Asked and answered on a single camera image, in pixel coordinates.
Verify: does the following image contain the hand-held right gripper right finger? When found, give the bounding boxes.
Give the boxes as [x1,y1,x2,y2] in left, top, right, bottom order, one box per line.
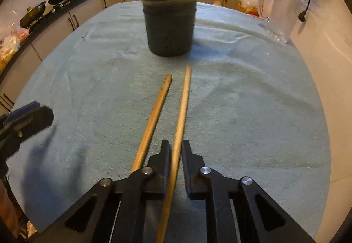
[181,140,317,243]

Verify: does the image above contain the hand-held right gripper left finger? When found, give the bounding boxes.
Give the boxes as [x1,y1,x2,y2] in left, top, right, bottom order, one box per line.
[33,139,172,243]

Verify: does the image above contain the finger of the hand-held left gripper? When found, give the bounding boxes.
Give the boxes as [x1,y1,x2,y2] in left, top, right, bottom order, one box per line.
[4,102,42,124]
[0,106,54,148]

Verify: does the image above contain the wooden chopstick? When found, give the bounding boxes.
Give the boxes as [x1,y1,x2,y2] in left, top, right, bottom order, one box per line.
[130,74,173,173]
[155,66,192,243]

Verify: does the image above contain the dark utensil holder cup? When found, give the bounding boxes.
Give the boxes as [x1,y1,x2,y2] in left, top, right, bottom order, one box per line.
[140,0,201,58]

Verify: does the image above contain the person's left forearm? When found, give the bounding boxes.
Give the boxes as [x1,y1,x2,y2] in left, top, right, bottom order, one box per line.
[0,177,22,238]

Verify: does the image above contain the orange plastic bags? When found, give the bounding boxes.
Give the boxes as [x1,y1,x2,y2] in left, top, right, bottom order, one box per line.
[0,25,31,74]

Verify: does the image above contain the light blue table cloth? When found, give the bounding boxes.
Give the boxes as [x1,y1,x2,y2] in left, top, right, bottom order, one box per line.
[5,1,332,243]

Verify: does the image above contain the lidded frying pan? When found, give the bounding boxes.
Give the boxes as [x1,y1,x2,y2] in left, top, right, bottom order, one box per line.
[19,1,47,29]

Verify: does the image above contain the red and white plastic bag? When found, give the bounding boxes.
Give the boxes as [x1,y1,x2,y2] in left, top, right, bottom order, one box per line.
[238,0,265,17]

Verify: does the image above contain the clear glass pitcher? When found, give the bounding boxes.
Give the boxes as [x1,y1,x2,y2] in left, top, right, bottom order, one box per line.
[258,0,306,44]

